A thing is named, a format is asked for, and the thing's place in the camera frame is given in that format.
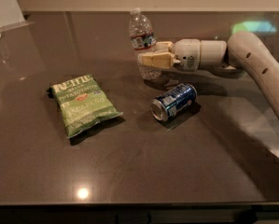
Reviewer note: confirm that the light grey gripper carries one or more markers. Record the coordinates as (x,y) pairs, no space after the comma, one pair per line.
(187,54)

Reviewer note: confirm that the white panel at top left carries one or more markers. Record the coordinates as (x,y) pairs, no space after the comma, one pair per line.
(11,16)

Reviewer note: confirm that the blue soda can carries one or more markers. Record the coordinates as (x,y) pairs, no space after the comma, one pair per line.
(170,103)

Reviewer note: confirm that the green kettle chips bag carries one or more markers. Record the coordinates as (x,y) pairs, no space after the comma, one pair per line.
(83,104)

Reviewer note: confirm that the clear plastic water bottle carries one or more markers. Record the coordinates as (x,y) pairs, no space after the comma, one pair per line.
(143,40)

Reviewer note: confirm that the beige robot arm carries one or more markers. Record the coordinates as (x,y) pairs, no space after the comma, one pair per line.
(244,53)

